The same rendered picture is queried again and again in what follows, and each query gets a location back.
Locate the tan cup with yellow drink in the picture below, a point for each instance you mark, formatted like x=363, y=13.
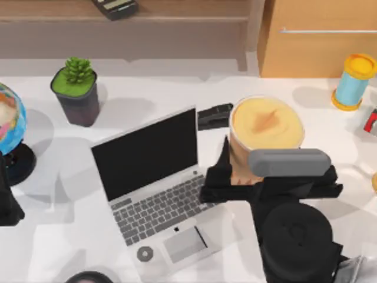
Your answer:
x=266, y=123

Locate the pale grey rounded box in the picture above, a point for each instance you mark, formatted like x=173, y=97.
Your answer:
x=288, y=162

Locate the black stapler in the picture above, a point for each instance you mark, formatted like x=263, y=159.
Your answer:
x=212, y=117

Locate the silver laptop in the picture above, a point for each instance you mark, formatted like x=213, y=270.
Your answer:
x=147, y=153

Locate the orange round object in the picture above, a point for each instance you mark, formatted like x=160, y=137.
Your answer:
x=375, y=182

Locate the red and black object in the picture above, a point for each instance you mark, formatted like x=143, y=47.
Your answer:
x=371, y=121

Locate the blue and yellow cylinder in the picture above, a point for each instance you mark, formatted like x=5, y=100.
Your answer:
x=352, y=85

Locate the wooden cupboard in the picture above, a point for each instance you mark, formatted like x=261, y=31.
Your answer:
x=306, y=56

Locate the wooden open shelf unit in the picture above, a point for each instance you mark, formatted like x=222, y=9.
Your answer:
x=123, y=38

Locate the green plant in black pot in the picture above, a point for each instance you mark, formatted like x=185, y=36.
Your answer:
x=77, y=97

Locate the dark round object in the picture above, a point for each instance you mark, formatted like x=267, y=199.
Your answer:
x=88, y=278

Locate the black calculator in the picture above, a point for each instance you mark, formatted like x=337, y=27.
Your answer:
x=116, y=8

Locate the blue globe on black stand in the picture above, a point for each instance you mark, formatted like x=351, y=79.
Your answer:
x=11, y=118

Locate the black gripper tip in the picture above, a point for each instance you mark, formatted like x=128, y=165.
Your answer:
x=7, y=194

